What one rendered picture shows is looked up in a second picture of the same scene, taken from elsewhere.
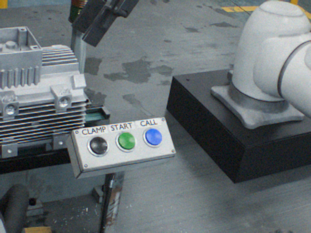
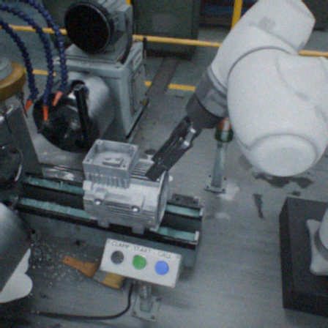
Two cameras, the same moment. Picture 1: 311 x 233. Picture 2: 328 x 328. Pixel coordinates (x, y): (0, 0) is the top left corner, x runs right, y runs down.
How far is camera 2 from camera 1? 0.63 m
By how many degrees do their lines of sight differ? 39
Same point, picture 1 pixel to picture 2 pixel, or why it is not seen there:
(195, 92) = (292, 218)
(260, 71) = not seen: outside the picture
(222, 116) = (296, 250)
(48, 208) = not seen: hidden behind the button
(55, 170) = (142, 241)
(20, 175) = (118, 236)
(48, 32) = not seen: hidden behind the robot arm
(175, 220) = (209, 314)
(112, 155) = (124, 268)
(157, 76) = (293, 185)
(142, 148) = (149, 272)
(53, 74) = (140, 185)
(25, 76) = (117, 182)
